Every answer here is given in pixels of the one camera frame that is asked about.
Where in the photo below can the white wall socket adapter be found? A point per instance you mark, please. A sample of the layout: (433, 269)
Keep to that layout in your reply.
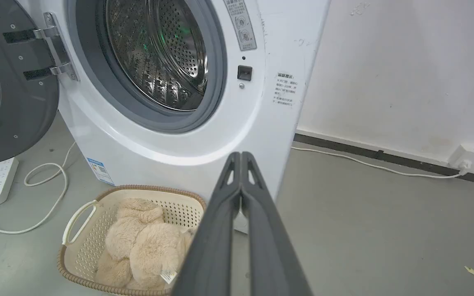
(467, 158)

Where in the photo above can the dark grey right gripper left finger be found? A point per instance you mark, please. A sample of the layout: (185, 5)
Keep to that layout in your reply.
(214, 242)

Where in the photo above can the white front-load washing machine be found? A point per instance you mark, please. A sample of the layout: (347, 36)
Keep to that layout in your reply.
(171, 123)

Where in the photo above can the cream perforated laundry basket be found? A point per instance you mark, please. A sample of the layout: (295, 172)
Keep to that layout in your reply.
(93, 242)

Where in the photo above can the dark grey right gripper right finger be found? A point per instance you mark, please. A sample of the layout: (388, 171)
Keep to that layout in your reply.
(272, 246)

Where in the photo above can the small yellow scrap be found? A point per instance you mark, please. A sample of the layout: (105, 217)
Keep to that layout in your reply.
(472, 271)

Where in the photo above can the dark grey washer door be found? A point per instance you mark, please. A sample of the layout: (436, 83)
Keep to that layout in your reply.
(12, 82)

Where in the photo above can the beige plush teddy bear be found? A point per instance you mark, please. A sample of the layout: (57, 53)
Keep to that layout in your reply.
(142, 246)

